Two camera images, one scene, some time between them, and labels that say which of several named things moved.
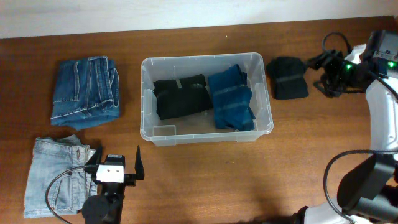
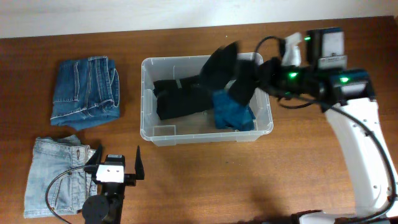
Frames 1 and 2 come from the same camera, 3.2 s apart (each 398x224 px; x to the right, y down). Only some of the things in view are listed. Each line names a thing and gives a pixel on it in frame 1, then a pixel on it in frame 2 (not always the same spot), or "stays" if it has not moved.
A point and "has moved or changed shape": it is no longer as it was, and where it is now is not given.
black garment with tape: [287, 77] has moved or changed shape
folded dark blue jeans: [86, 93] stays
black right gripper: [326, 60] -> [264, 71]
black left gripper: [131, 178] stays
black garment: [188, 96] stays
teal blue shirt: [232, 96] stays
